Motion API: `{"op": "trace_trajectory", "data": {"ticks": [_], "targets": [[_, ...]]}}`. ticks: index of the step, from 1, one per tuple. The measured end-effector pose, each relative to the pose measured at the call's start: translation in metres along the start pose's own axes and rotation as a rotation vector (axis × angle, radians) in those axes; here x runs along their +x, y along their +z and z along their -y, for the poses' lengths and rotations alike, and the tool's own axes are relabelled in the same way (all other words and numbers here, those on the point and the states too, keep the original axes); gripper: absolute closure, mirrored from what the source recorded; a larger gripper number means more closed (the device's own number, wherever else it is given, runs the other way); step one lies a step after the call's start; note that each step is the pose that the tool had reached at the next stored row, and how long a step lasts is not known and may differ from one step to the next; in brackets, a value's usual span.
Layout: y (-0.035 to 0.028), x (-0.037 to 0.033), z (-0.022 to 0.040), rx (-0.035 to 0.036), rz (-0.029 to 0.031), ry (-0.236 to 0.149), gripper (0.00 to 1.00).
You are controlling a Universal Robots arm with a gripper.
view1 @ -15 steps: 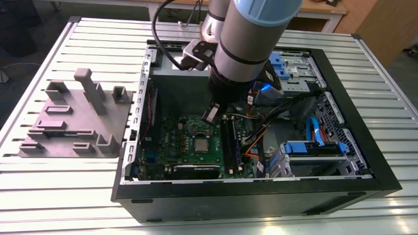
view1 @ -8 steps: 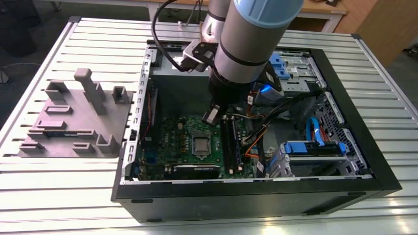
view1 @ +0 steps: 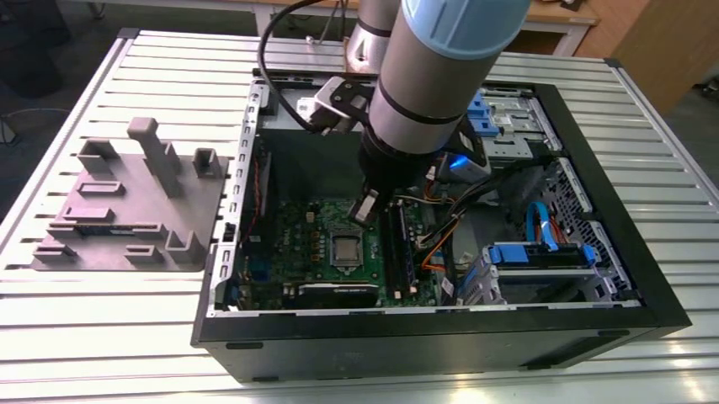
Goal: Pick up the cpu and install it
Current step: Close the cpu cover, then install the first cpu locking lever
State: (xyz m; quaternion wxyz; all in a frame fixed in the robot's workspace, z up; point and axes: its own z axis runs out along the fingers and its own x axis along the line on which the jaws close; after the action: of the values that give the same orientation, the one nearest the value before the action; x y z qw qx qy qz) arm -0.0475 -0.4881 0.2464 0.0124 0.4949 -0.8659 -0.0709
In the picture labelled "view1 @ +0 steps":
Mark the CPU with silver top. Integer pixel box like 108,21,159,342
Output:
335,237,362,261

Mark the metal socket cover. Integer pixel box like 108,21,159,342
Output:
328,229,367,270

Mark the CPU socket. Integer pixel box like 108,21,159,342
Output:
327,228,368,272

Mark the grey power supply unit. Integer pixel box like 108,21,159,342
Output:
259,88,372,199

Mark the black RAM slot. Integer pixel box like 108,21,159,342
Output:
380,222,396,295
400,201,419,291
395,201,411,293
387,205,403,294

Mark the blue plastic drive carrier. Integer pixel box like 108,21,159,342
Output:
465,90,502,139

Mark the tall metal disk bay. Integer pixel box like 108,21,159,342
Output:
465,87,565,183

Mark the green motherboard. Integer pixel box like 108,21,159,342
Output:
232,197,446,311

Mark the hard disk in blue carrier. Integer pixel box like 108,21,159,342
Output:
487,243,598,270

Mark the black graphics card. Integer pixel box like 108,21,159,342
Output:
295,280,382,308

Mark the low metal disk bay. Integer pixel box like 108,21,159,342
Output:
459,242,643,307

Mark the black PC case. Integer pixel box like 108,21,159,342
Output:
188,66,694,384

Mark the grey parts rack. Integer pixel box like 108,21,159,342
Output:
28,117,238,274

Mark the RAM stick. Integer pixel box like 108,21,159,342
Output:
71,226,140,238

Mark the wooden cabinet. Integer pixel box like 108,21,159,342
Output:
573,0,719,114

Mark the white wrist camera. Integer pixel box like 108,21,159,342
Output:
437,151,494,180

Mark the black wire bundle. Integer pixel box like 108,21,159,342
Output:
414,156,559,250

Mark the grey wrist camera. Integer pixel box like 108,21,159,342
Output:
310,77,376,136

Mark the orange wire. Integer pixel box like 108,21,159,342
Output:
419,218,463,271

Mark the long red wire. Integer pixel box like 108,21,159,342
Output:
251,153,268,237

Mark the blue wire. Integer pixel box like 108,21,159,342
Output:
526,201,565,253

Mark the short red wire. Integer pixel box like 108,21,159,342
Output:
547,216,566,250

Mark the black camera cable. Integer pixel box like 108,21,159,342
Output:
256,0,327,136

